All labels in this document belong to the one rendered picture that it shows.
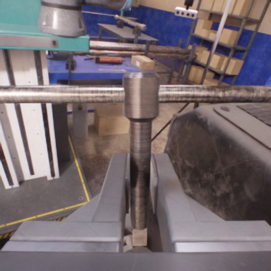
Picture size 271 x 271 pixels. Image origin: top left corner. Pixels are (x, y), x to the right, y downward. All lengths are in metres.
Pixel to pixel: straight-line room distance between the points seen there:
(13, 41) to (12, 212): 0.97
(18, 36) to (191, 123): 0.70
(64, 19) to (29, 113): 0.60
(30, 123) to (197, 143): 1.08
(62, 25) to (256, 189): 0.78
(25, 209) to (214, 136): 1.27
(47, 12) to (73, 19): 0.09
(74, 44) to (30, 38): 0.16
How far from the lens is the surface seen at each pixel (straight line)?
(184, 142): 0.36
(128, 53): 3.48
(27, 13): 1.01
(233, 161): 0.30
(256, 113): 0.37
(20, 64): 1.14
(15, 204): 1.47
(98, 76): 1.92
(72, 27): 0.86
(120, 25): 5.35
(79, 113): 2.25
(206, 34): 4.44
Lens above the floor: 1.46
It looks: 35 degrees down
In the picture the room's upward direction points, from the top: 11 degrees clockwise
